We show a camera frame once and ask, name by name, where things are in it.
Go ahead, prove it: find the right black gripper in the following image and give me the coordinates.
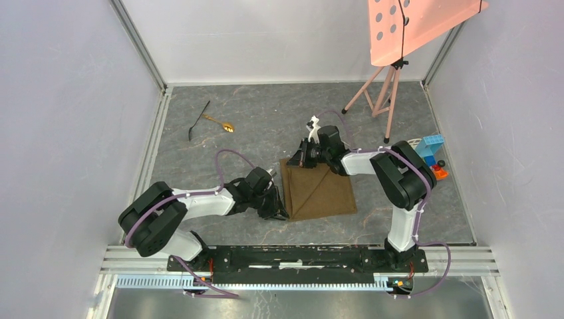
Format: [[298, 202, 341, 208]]
[[287, 138, 331, 169]]

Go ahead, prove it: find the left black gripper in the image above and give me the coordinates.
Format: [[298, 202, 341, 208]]
[[250, 185, 289, 221]]

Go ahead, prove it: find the brown cloth napkin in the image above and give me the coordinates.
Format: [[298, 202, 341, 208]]
[[279, 158, 357, 221]]

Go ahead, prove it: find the gold spoon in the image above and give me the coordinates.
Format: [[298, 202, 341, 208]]
[[202, 114, 235, 133]]

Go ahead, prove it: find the black fork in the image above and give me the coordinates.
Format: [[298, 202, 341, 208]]
[[188, 100, 211, 142]]

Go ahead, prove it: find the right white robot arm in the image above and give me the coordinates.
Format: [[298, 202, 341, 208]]
[[287, 126, 437, 271]]

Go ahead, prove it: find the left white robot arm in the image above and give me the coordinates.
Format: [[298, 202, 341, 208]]
[[118, 167, 289, 271]]

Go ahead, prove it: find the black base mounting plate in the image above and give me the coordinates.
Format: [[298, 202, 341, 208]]
[[187, 245, 429, 284]]

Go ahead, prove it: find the colourful toy block structure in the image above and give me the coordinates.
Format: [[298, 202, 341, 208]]
[[408, 134, 449, 181]]

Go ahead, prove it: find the pink music stand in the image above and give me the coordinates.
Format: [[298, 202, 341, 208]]
[[341, 0, 489, 144]]

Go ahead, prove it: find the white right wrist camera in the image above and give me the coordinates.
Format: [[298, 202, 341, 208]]
[[306, 116, 321, 144]]

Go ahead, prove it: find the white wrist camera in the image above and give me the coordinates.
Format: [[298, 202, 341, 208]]
[[306, 116, 321, 144], [267, 169, 277, 179]]

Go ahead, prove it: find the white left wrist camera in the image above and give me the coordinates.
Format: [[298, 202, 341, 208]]
[[267, 169, 277, 179]]

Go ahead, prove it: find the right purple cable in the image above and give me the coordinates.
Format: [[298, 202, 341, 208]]
[[315, 110, 452, 299]]

